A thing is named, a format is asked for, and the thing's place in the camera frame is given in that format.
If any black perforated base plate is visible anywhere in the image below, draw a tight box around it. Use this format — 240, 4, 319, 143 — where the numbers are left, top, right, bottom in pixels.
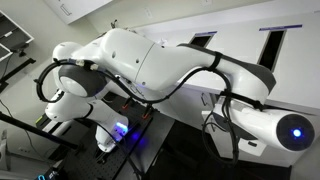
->
58, 96, 176, 180

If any white cupboard door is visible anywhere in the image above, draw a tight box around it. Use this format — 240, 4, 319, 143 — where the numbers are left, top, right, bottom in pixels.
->
44, 0, 113, 24

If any black tripod pole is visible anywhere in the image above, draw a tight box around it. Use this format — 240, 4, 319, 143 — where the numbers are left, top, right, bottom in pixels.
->
0, 112, 78, 150

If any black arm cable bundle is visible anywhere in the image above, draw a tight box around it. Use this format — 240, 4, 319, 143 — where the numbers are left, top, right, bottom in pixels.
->
33, 51, 264, 168

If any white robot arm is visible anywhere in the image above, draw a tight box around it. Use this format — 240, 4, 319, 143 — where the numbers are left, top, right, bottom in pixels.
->
45, 28, 315, 155

